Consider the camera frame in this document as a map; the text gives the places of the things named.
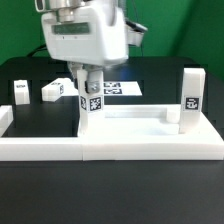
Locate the marker tag sheet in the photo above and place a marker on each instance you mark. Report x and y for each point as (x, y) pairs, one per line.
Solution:
(111, 88)

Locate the white desk top tray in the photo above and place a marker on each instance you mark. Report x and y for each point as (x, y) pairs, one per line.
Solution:
(162, 124)

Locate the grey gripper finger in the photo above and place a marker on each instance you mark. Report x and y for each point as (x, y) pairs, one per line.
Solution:
(94, 79)

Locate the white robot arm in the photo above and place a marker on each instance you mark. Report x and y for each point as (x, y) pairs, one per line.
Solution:
(64, 10)

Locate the white U-shaped fence frame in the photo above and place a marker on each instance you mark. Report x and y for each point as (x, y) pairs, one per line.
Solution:
(84, 149)

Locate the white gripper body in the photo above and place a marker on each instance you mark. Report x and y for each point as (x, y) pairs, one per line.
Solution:
(87, 40)

